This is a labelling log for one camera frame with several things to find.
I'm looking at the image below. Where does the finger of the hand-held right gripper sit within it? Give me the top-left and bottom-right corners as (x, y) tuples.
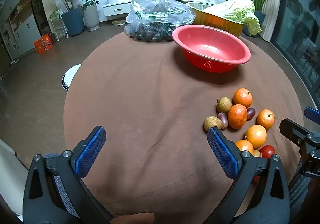
(279, 118), (320, 177)
(304, 107), (320, 121)

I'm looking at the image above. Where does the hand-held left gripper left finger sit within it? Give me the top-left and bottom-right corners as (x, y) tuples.
(22, 125), (113, 224)

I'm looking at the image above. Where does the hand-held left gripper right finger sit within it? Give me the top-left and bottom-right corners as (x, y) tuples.
(207, 126), (291, 224)

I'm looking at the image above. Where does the orange mandarin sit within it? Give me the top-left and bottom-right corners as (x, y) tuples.
(227, 104), (248, 129)
(235, 139), (254, 154)
(257, 109), (275, 130)
(245, 124), (267, 149)
(233, 88), (253, 108)

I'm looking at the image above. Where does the large red tomato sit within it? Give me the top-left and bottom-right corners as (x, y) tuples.
(259, 145), (276, 159)

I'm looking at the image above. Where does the red plastic basin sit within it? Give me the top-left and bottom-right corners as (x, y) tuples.
(172, 25), (251, 73)

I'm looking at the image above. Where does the glass sliding door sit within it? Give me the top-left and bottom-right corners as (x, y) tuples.
(271, 0), (320, 105)

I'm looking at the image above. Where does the beige curtain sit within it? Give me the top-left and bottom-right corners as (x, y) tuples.
(260, 0), (283, 42)

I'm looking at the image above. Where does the orange cardboard box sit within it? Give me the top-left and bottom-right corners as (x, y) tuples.
(34, 34), (55, 54)

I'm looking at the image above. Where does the napa cabbage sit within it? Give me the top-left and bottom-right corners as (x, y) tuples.
(205, 0), (262, 37)

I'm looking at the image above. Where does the tall plant in blue pot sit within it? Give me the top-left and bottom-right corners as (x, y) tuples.
(44, 0), (86, 37)

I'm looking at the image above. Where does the gold metal basin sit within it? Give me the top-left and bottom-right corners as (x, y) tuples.
(185, 2), (247, 38)

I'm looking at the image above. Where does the plant in white ribbed pot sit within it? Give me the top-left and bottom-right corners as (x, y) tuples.
(81, 0), (101, 32)

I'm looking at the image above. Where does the white television cabinet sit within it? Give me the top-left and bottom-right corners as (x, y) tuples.
(102, 0), (218, 18)

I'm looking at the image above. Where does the clear plastic bag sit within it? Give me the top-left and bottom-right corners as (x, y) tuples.
(124, 0), (196, 42)

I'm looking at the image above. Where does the white display cabinet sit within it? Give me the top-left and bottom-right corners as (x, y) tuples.
(0, 0), (42, 61)

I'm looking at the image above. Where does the white wire rack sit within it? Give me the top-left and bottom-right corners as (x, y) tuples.
(49, 12), (68, 42)

